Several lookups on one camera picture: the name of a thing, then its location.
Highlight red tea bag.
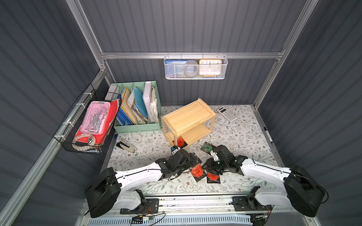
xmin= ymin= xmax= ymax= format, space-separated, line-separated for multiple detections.
xmin=206 ymin=172 xmax=221 ymax=184
xmin=177 ymin=136 xmax=188 ymax=148
xmin=191 ymin=164 xmax=207 ymax=182

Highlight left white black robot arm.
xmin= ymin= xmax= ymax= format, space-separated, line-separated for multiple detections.
xmin=85 ymin=148 xmax=202 ymax=218

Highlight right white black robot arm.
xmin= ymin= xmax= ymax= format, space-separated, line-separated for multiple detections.
xmin=202 ymin=145 xmax=327 ymax=217

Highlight green tea bag right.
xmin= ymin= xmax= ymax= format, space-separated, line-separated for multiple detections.
xmin=200 ymin=142 xmax=213 ymax=154

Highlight wooden two-tier shelf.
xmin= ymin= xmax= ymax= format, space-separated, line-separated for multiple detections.
xmin=161 ymin=98 xmax=216 ymax=147

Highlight floral table mat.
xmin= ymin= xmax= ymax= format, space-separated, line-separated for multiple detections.
xmin=106 ymin=105 xmax=280 ymax=195

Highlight white calculator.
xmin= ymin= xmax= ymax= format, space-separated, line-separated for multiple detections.
xmin=217 ymin=106 xmax=237 ymax=122

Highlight black marker pen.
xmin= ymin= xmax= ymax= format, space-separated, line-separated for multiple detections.
xmin=264 ymin=127 xmax=273 ymax=143

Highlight black white stapler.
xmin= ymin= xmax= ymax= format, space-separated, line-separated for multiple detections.
xmin=116 ymin=141 xmax=136 ymax=153

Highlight loose paper stack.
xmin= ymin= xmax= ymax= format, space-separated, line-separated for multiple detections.
xmin=150 ymin=87 xmax=158 ymax=118

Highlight green file organizer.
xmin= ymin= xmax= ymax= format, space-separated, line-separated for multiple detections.
xmin=106 ymin=81 xmax=161 ymax=134

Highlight teal folder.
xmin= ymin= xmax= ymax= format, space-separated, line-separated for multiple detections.
xmin=133 ymin=86 xmax=149 ymax=119

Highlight white binder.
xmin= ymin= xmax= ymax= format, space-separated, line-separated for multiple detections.
xmin=143 ymin=82 xmax=152 ymax=116

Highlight blue books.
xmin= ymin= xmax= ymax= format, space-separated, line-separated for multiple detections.
xmin=117 ymin=107 xmax=134 ymax=126

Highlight red folder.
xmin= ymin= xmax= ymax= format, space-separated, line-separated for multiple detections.
xmin=74 ymin=99 xmax=119 ymax=146

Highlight clear tape roll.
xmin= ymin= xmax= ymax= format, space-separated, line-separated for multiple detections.
xmin=72 ymin=134 xmax=96 ymax=151

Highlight blue box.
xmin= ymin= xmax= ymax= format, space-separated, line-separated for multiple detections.
xmin=164 ymin=59 xmax=187 ymax=79

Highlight pink plastic case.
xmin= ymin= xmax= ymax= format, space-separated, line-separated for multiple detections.
xmin=80 ymin=101 xmax=111 ymax=135

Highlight grey tape roll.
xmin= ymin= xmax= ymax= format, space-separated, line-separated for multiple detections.
xmin=184 ymin=60 xmax=199 ymax=78

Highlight yellow white clock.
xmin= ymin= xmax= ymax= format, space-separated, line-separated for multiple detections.
xmin=199 ymin=59 xmax=222 ymax=76

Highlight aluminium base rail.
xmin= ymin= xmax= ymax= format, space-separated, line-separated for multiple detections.
xmin=87 ymin=189 xmax=296 ymax=218

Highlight white wire wall basket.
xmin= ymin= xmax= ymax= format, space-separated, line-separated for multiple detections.
xmin=164 ymin=54 xmax=229 ymax=80

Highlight black wire basket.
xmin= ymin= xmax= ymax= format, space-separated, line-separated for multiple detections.
xmin=54 ymin=85 xmax=121 ymax=155

